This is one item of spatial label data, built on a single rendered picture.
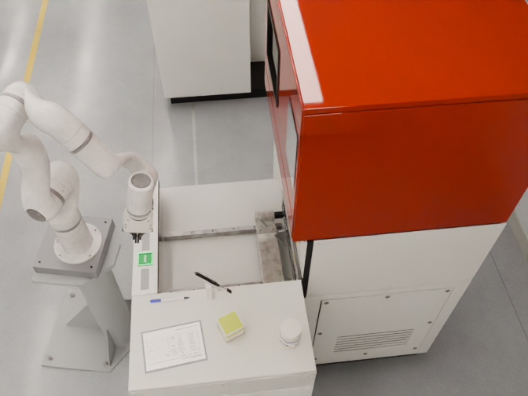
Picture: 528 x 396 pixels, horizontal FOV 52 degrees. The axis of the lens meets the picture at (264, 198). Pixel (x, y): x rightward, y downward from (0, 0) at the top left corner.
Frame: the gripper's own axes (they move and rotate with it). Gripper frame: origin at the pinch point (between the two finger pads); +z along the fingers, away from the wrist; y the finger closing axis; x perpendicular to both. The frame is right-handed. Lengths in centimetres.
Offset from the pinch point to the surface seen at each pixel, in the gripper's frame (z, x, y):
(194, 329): 10.6, 30.9, -20.7
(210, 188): 23, -43, -32
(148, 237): 15.3, -10.2, -4.8
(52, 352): 121, -8, 39
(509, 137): -76, 15, -99
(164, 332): 12.8, 31.0, -10.6
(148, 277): 15.3, 7.8, -4.8
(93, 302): 66, -8, 17
